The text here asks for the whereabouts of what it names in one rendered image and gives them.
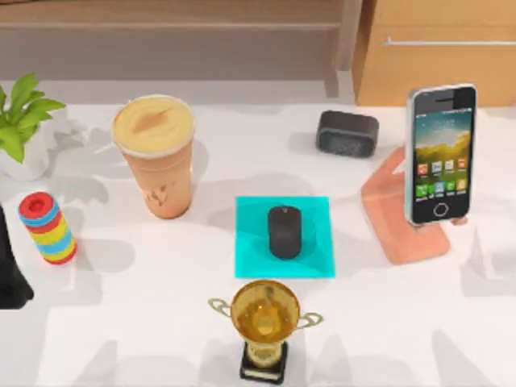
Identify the black computer mouse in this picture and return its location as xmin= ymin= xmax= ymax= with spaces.
xmin=267 ymin=205 xmax=303 ymax=260

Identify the cyan mouse pad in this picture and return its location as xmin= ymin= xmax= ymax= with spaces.
xmin=235 ymin=195 xmax=337 ymax=280

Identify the orange drink cup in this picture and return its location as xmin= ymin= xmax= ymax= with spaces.
xmin=111 ymin=95 xmax=196 ymax=221

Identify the dark grey speaker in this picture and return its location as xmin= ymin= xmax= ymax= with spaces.
xmin=315 ymin=110 xmax=381 ymax=159

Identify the gold trophy with black base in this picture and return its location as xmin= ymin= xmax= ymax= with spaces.
xmin=207 ymin=280 xmax=324 ymax=381

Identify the salmon phone stand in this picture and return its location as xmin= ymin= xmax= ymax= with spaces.
xmin=360 ymin=145 xmax=468 ymax=266

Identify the wooden open shelf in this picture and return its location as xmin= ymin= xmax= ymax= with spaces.
xmin=0 ymin=0 xmax=365 ymax=98

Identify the silver smartphone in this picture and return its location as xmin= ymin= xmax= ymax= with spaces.
xmin=406 ymin=83 xmax=478 ymax=227

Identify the wooden cupboard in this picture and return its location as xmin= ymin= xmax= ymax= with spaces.
xmin=352 ymin=0 xmax=516 ymax=108

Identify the stack of coloured rings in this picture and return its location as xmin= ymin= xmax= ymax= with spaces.
xmin=18 ymin=192 xmax=78 ymax=265

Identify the green plant in white pot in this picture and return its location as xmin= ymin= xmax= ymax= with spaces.
xmin=0 ymin=73 xmax=67 ymax=181

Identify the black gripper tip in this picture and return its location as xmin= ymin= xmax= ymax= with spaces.
xmin=0 ymin=204 xmax=35 ymax=310

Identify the long metal handle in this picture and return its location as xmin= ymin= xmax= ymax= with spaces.
xmin=382 ymin=35 xmax=516 ymax=47

